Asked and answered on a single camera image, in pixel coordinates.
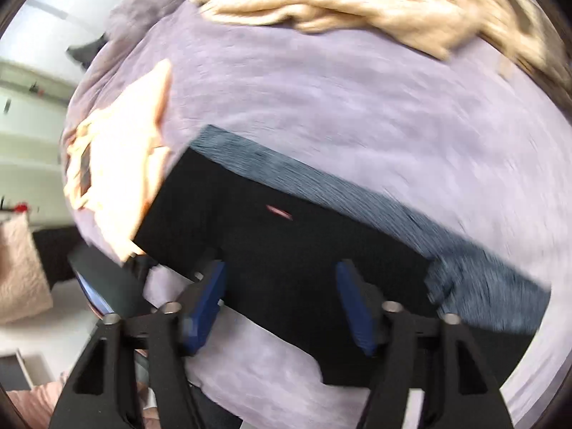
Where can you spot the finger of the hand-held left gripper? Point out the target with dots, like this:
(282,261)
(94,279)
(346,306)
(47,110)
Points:
(105,279)

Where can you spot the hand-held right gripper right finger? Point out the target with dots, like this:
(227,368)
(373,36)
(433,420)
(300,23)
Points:
(357,310)

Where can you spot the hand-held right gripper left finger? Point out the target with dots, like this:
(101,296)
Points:
(205,306)

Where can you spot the black pants with floral stripe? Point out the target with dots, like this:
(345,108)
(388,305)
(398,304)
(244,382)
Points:
(290,254)

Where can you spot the beige fluffy cushion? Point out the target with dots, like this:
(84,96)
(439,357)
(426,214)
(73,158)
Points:
(22,270)

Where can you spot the person's legs in blue jeans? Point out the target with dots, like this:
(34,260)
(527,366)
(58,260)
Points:
(211,411)

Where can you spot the plain cream garment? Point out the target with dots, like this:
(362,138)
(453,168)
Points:
(120,165)

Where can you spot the pink fluffy cloth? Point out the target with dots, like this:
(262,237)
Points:
(32,400)

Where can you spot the purple plush blanket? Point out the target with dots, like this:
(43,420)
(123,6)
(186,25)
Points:
(335,98)

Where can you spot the small dark object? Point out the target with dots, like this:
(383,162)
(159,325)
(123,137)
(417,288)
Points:
(86,51)

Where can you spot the cream striped garment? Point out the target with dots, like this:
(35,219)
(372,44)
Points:
(335,0)

